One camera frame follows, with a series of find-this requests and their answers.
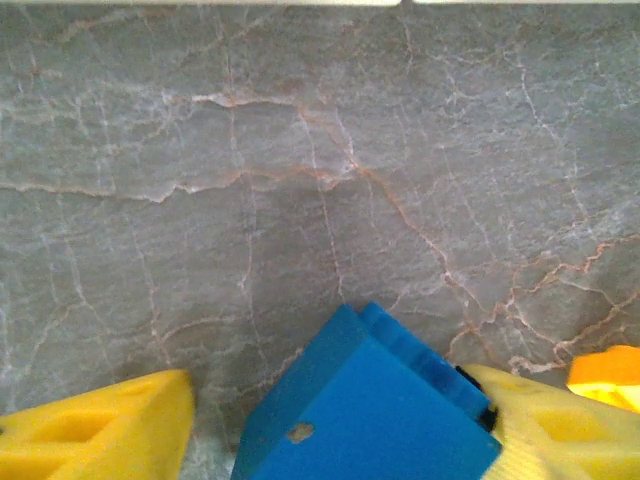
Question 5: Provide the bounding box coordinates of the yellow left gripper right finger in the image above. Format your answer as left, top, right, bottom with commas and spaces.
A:
462, 363, 640, 480

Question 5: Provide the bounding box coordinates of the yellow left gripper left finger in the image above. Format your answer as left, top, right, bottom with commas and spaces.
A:
0, 368, 196, 480

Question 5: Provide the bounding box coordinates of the blue lego brick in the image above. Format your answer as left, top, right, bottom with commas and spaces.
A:
230, 302, 503, 480

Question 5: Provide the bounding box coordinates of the yellow lego brick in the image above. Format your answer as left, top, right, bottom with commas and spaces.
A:
566, 344, 640, 414

